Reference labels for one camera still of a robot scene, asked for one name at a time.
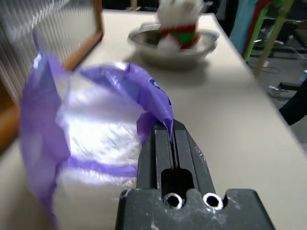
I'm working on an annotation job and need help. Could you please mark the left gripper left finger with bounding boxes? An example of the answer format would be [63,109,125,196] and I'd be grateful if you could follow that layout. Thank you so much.
[137,126,174,190]

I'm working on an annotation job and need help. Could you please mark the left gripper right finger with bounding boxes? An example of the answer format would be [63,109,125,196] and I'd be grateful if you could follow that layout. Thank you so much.
[173,119,215,192]

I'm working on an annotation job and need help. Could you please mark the purple tissue pack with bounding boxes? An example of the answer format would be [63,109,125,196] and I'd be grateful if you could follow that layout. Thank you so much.
[19,51,175,230]

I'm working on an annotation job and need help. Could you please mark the steel bowl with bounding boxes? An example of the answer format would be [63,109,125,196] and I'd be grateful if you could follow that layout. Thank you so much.
[127,23,221,70]

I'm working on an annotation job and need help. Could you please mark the white snowman plush toy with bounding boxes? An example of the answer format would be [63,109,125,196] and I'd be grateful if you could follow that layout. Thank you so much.
[155,0,207,52]

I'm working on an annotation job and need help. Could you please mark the ribbed glass sliding door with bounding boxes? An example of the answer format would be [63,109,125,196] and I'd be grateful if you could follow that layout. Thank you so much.
[0,0,96,106]

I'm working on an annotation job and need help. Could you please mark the wooden cabinet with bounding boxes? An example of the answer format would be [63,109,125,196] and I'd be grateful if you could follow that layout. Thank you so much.
[0,0,105,154]

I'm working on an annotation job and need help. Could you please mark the black rounded shape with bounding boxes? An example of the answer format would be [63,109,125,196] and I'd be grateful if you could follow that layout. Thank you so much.
[279,79,307,127]

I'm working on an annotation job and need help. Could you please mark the wooden pole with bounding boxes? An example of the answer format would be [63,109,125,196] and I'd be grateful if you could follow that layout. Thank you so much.
[255,0,295,77]

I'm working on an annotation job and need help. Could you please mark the green pole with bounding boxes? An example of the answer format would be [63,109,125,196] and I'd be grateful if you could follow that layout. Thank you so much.
[244,0,272,59]

